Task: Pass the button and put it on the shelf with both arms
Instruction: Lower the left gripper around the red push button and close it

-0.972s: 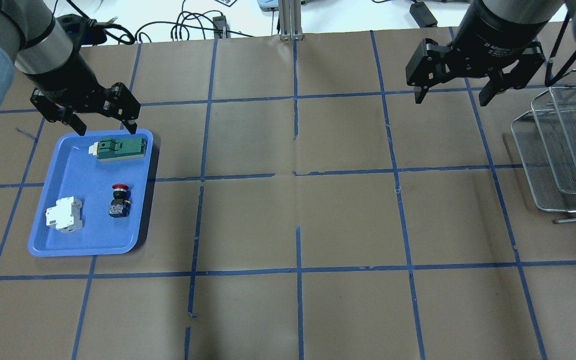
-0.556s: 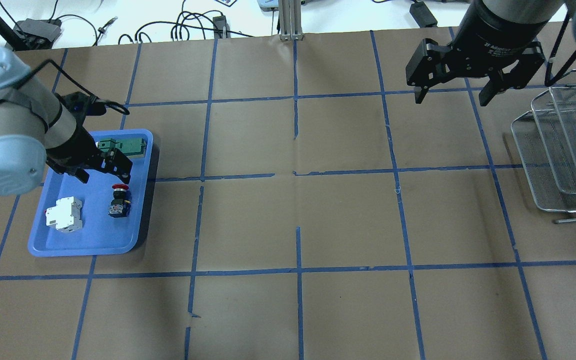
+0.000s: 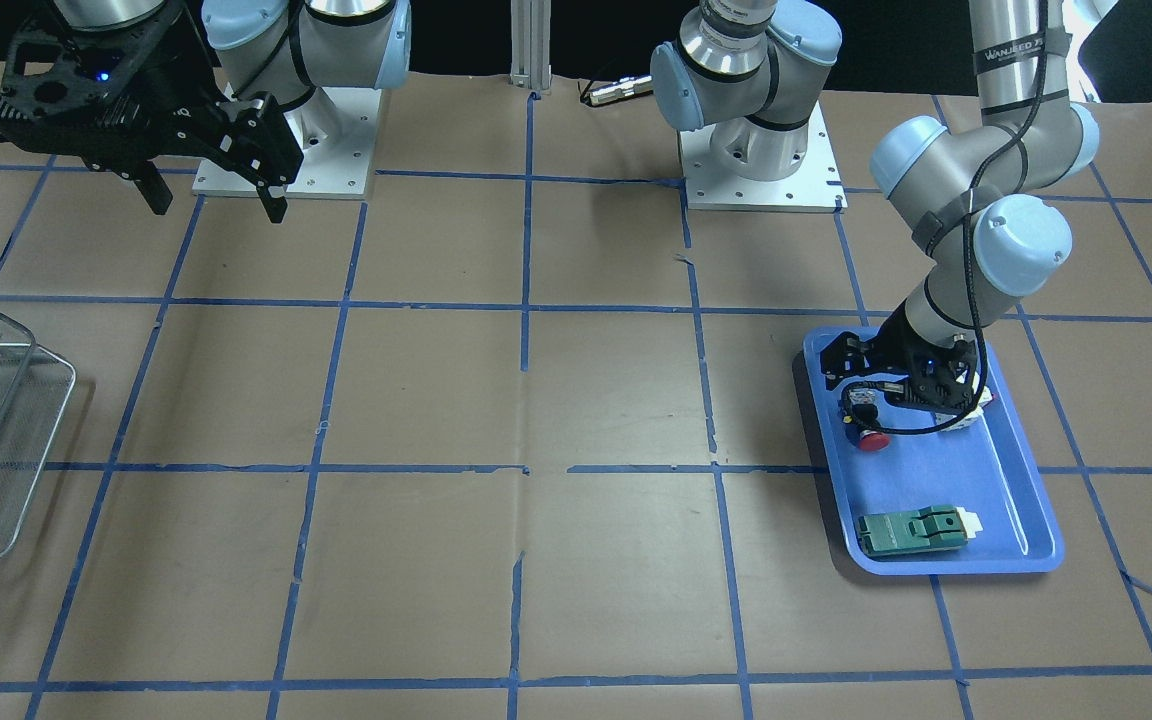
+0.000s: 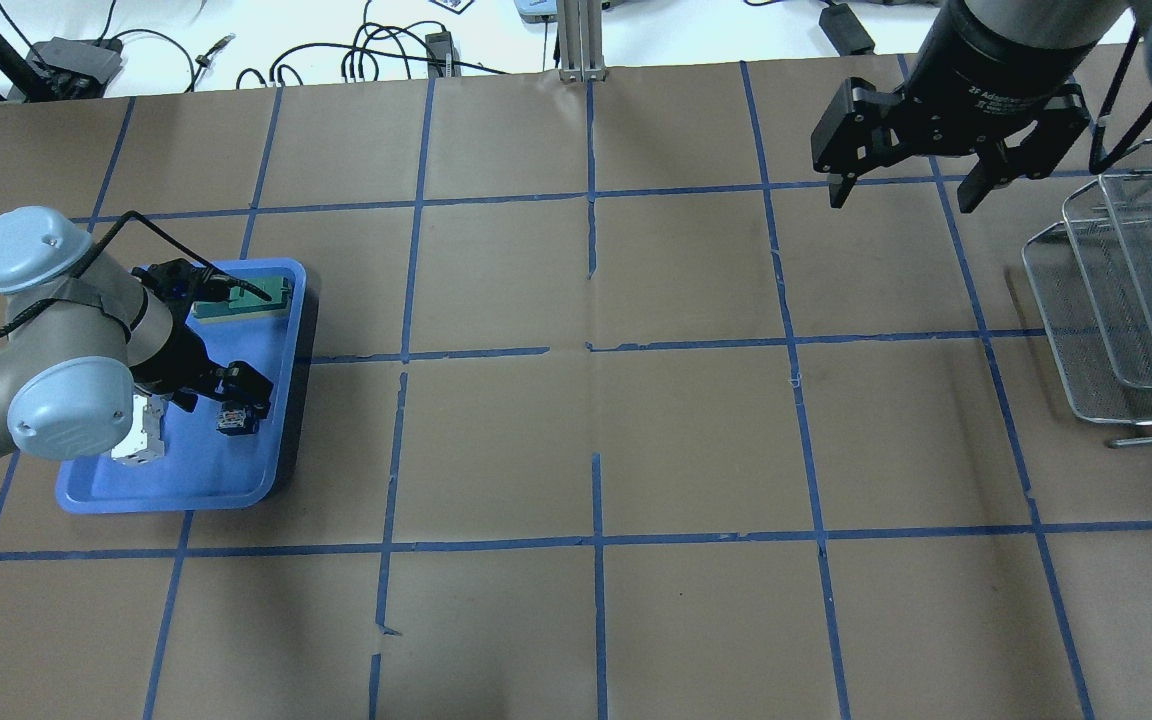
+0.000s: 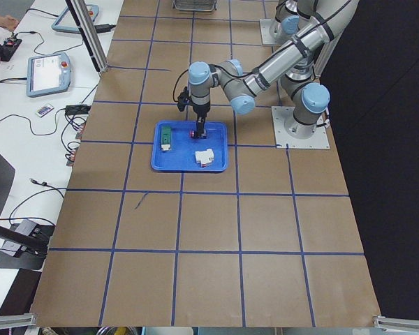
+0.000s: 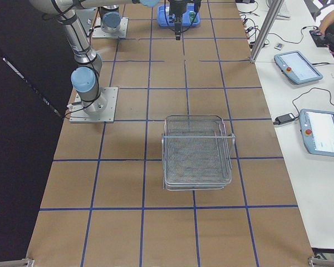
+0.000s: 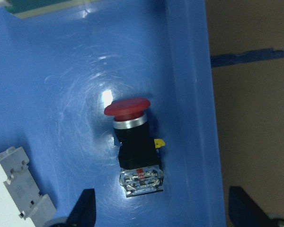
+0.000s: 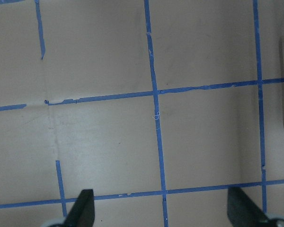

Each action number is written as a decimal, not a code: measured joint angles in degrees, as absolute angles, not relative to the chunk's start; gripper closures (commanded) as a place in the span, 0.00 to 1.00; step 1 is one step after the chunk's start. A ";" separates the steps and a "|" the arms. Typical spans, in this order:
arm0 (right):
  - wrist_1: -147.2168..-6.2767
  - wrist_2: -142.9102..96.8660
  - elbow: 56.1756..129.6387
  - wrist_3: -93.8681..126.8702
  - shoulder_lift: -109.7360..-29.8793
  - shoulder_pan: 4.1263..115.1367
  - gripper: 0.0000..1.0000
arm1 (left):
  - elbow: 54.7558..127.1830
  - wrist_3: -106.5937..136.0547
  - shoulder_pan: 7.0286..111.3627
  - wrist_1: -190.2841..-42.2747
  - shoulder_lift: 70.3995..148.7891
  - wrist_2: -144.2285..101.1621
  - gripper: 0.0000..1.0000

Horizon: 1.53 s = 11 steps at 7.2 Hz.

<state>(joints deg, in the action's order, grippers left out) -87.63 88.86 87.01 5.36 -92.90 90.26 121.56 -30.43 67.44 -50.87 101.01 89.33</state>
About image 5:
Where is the small remote control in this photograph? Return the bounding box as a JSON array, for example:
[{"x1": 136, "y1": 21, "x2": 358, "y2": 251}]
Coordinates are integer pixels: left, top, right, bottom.
[{"x1": 36, "y1": 103, "x2": 54, "y2": 118}]

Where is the black camera cable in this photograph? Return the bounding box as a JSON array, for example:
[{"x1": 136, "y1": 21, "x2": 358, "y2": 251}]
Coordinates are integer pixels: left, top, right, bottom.
[{"x1": 175, "y1": 68, "x2": 191, "y2": 105}]

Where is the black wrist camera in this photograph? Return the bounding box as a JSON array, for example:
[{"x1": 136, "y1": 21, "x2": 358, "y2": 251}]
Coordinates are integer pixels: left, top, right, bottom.
[{"x1": 177, "y1": 87, "x2": 190, "y2": 112}]

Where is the aluminium frame post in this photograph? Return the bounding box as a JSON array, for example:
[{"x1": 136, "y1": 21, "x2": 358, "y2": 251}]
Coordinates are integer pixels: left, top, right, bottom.
[{"x1": 66, "y1": 0, "x2": 108, "y2": 73}]

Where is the black power adapter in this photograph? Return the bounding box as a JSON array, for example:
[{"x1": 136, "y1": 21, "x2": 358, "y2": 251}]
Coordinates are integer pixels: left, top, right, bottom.
[{"x1": 65, "y1": 104, "x2": 91, "y2": 116}]

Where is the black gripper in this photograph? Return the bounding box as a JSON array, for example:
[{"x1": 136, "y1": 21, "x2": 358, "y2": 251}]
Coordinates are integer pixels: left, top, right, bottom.
[{"x1": 192, "y1": 103, "x2": 210, "y2": 137}]

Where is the person forearm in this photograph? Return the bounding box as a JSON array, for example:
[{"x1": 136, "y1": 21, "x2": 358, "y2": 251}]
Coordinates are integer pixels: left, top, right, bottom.
[{"x1": 0, "y1": 15, "x2": 20, "y2": 31}]

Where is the wire mesh shelf basket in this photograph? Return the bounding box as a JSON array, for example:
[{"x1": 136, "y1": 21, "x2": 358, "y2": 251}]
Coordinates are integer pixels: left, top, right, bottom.
[{"x1": 172, "y1": 0, "x2": 217, "y2": 13}]

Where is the near teach pendant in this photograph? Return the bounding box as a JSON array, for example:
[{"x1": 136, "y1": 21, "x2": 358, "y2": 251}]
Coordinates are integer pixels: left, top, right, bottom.
[{"x1": 27, "y1": 52, "x2": 71, "y2": 98}]

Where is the black monitor stand base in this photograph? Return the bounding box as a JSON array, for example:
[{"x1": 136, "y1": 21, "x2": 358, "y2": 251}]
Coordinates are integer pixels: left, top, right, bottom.
[{"x1": 0, "y1": 219, "x2": 55, "y2": 270}]

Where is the teach pendant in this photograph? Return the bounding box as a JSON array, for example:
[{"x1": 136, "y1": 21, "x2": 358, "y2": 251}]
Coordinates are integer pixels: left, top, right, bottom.
[
  {"x1": 27, "y1": 52, "x2": 71, "y2": 98},
  {"x1": 52, "y1": 3, "x2": 101, "y2": 34}
]

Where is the far teach pendant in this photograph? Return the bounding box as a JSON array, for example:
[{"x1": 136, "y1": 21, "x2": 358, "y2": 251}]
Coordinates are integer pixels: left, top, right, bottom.
[{"x1": 52, "y1": 3, "x2": 101, "y2": 34}]

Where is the green terminal block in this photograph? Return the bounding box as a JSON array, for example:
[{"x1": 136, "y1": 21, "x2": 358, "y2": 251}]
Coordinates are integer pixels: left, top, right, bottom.
[{"x1": 161, "y1": 126, "x2": 172, "y2": 147}]

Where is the blue plastic tray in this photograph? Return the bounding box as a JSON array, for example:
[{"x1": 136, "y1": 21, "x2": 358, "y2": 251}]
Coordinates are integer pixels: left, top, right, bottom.
[{"x1": 151, "y1": 120, "x2": 229, "y2": 172}]

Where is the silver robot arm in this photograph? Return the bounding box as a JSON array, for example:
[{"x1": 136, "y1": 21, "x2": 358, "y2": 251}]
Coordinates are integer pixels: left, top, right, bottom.
[
  {"x1": 183, "y1": 1, "x2": 358, "y2": 139},
  {"x1": 274, "y1": 0, "x2": 300, "y2": 36}
]

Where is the black controller device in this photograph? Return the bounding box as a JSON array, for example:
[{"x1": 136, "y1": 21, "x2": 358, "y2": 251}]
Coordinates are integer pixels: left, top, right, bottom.
[{"x1": 0, "y1": 38, "x2": 22, "y2": 62}]

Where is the white circuit breaker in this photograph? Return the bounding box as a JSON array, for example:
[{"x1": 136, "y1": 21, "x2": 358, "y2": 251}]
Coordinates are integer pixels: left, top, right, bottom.
[{"x1": 195, "y1": 148, "x2": 214, "y2": 168}]

